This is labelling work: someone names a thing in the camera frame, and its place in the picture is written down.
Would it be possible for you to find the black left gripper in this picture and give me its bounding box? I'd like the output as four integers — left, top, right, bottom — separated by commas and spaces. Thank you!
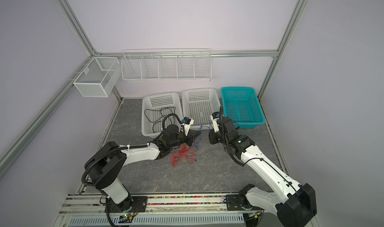
169, 129, 201, 149

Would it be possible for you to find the red cable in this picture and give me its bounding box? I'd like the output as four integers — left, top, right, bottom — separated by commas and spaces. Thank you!
167, 143, 198, 168

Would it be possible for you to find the black cable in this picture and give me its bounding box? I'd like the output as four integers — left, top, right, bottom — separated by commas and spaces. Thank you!
143, 106, 177, 133

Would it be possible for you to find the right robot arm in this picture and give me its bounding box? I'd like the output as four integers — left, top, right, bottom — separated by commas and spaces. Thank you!
209, 107, 317, 227

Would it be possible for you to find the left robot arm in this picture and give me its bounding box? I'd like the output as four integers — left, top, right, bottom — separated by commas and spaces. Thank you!
81, 113, 201, 212

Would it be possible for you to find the white plastic basket middle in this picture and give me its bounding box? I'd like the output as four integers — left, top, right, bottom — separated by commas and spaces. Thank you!
182, 88, 221, 131

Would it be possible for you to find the white plastic basket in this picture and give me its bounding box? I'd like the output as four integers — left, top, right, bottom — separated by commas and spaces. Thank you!
182, 88, 221, 131
142, 92, 184, 138

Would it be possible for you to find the white plastic basket left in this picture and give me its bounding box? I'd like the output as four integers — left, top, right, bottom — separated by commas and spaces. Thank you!
142, 92, 184, 138

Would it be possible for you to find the teal plastic basket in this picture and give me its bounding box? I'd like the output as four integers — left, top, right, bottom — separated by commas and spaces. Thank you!
221, 87, 266, 129

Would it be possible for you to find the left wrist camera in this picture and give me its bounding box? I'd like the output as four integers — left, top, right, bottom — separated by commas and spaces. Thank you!
181, 117, 194, 136

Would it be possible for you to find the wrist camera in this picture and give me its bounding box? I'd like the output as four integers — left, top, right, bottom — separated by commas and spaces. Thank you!
211, 112, 220, 133
181, 117, 194, 136

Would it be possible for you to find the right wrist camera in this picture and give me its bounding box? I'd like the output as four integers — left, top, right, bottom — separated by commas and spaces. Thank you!
211, 112, 220, 133

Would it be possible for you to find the white wire wall rack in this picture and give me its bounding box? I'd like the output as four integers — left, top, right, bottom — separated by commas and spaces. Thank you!
121, 48, 212, 81

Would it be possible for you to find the white slotted cable duct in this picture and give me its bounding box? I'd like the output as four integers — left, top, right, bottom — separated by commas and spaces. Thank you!
67, 214, 245, 227

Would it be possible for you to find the white wire mesh box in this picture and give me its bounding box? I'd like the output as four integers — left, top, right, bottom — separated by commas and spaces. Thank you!
74, 57, 121, 97

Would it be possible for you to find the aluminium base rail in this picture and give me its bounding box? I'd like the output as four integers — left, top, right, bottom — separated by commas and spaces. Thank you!
54, 193, 271, 227

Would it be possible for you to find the aluminium frame corner post right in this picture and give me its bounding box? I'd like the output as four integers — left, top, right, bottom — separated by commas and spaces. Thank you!
258, 0, 309, 100

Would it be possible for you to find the aluminium frame corner post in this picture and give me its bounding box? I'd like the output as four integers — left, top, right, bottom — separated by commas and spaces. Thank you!
258, 0, 309, 100
54, 0, 98, 56

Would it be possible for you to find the aluminium frame corner post left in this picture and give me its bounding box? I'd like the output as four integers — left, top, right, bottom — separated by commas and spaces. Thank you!
54, 0, 98, 56

